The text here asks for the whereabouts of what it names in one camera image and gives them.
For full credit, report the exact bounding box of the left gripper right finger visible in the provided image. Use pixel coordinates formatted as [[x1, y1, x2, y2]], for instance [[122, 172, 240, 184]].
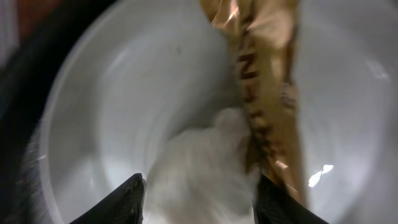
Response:
[[254, 175, 328, 224]]

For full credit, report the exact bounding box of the round black tray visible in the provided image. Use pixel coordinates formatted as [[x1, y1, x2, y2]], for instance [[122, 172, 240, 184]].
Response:
[[1, 0, 115, 223]]

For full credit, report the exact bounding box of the white tissue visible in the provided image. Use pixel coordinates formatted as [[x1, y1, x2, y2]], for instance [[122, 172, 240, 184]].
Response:
[[143, 108, 261, 224]]

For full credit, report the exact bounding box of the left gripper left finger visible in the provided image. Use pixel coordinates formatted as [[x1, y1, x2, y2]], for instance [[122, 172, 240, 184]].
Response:
[[71, 173, 144, 224]]

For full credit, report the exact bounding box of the gold snack wrapper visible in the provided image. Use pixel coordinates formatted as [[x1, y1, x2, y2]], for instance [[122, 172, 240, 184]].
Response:
[[200, 0, 308, 206]]

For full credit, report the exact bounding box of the grey plate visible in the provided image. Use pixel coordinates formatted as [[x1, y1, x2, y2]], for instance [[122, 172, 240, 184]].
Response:
[[39, 0, 397, 223]]

